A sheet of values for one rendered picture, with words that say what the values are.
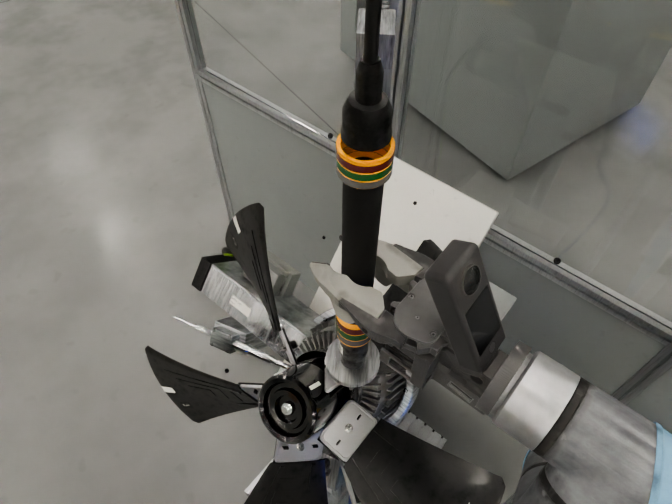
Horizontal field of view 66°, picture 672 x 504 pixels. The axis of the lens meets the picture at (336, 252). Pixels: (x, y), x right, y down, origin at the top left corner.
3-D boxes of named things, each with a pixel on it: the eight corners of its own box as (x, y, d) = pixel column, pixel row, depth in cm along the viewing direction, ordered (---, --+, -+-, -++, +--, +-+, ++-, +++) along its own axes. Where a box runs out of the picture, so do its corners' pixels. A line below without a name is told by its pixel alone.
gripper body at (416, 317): (371, 357, 52) (475, 434, 48) (377, 314, 45) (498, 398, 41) (414, 307, 56) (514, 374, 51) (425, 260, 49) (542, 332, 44)
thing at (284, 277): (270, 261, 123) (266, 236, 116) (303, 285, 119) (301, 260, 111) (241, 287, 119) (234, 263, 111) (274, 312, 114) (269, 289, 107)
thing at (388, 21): (357, 42, 104) (359, 0, 97) (392, 43, 104) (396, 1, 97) (354, 71, 98) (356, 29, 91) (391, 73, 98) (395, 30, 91)
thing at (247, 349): (301, 375, 102) (176, 320, 118) (303, 365, 102) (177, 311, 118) (295, 379, 100) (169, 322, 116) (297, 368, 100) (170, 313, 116)
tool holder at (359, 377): (329, 323, 70) (328, 282, 62) (381, 326, 70) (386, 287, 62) (322, 385, 65) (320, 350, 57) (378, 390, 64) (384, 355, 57)
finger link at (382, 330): (331, 319, 48) (417, 362, 45) (331, 310, 47) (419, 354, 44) (355, 282, 50) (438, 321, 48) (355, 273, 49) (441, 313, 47)
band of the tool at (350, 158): (338, 152, 41) (338, 123, 39) (392, 155, 41) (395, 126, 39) (333, 190, 39) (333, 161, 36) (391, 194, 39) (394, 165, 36)
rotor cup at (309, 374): (280, 393, 102) (237, 416, 90) (309, 334, 97) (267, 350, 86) (336, 441, 96) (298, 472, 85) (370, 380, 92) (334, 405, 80)
